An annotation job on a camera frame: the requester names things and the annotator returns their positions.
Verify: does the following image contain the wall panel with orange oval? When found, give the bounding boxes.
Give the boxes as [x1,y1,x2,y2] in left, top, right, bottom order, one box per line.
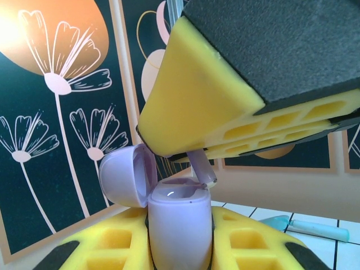
[220,130,343,175]

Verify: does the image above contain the wall panel with pink leaves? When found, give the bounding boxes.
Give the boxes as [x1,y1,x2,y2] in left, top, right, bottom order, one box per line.
[343,128,360,175]

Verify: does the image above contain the wall panel with pink flowers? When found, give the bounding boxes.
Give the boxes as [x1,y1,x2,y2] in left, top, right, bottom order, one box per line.
[0,0,139,265]

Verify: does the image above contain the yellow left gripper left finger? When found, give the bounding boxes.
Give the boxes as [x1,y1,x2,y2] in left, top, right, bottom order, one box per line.
[32,206,154,270]

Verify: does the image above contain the aluminium corner post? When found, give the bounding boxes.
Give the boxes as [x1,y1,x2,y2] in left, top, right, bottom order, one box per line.
[167,0,185,22]

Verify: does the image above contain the teal garden trowel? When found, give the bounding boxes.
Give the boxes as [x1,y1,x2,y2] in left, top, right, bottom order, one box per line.
[258,215,350,243]

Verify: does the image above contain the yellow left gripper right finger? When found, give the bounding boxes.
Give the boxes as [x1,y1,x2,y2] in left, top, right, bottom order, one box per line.
[209,206,330,270]

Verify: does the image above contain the small lavender stick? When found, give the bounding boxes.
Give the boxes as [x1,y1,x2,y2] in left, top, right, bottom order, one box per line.
[187,150,218,190]

